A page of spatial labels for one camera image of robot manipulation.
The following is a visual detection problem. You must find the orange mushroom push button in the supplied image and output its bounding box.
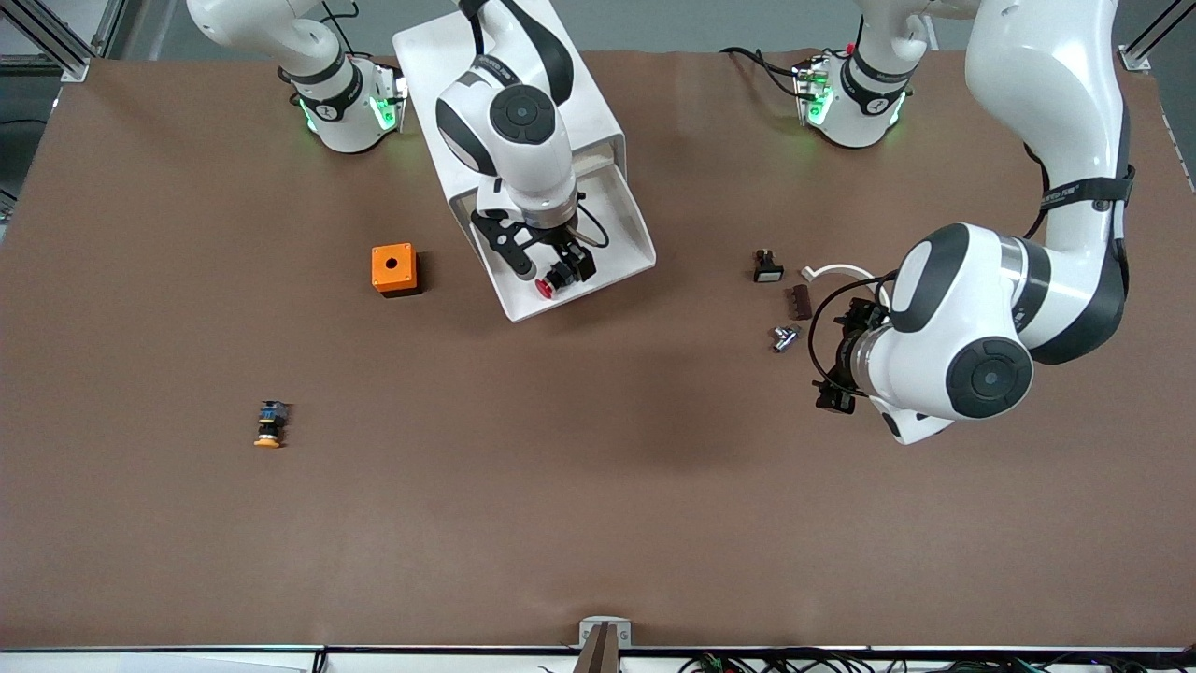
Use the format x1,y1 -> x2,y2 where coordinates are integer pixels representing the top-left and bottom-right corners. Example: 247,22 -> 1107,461
253,400 -> 291,450

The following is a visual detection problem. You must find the black base cable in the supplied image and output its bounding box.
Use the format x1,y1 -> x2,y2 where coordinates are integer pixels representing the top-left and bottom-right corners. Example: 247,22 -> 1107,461
719,46 -> 806,96

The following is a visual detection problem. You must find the white drawer cabinet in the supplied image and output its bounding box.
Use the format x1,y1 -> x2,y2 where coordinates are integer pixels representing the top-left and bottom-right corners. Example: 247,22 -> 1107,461
392,0 -> 626,281

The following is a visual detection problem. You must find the white curved bracket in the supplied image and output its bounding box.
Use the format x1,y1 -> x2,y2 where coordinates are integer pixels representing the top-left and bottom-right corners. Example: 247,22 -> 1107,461
801,264 -> 898,309

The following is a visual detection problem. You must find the white table edge rail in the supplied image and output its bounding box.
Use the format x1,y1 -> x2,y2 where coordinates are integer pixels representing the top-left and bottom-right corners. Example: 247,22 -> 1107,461
0,645 -> 1196,673

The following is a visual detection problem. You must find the grey table edge clamp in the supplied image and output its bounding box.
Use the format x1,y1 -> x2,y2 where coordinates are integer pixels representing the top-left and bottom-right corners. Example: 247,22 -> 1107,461
572,616 -> 633,673

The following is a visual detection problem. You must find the black cable bundle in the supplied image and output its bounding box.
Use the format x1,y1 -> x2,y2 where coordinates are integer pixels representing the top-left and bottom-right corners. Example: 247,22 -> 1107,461
677,648 -> 1196,673

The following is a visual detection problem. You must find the orange box with hole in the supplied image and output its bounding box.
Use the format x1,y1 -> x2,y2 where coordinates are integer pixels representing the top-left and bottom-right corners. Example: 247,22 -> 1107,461
371,243 -> 422,299

